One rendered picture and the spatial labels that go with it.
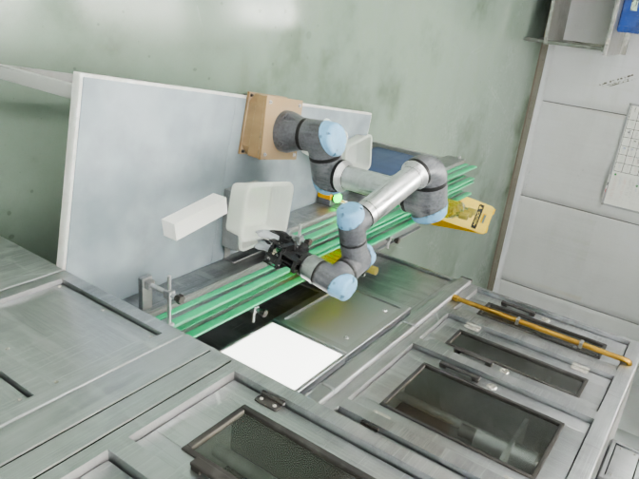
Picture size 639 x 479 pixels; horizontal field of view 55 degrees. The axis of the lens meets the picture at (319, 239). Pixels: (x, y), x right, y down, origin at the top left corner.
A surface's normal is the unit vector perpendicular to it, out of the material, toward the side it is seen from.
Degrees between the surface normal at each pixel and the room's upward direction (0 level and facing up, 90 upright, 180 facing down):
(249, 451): 90
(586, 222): 90
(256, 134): 90
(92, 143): 0
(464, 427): 90
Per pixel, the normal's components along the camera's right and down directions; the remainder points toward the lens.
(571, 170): -0.57, 0.25
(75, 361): 0.09, -0.92
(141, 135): 0.81, 0.29
